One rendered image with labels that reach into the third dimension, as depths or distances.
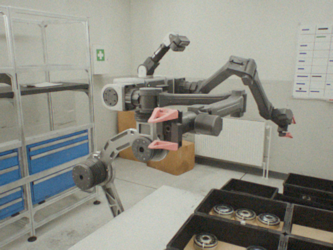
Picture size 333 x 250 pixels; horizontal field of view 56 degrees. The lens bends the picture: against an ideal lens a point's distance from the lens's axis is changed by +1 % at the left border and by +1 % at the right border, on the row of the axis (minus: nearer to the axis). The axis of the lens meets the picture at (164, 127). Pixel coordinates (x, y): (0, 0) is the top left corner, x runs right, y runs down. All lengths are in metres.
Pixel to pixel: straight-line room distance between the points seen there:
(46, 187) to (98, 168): 1.17
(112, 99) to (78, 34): 3.01
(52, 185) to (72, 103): 1.48
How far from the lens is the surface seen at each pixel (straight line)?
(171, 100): 1.32
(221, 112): 1.05
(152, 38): 5.01
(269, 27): 4.30
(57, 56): 4.17
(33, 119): 3.98
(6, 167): 2.85
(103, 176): 2.08
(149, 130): 1.70
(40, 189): 3.11
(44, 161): 3.06
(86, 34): 3.30
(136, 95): 1.38
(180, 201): 2.09
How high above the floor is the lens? 1.64
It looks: 13 degrees down
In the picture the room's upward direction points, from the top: straight up
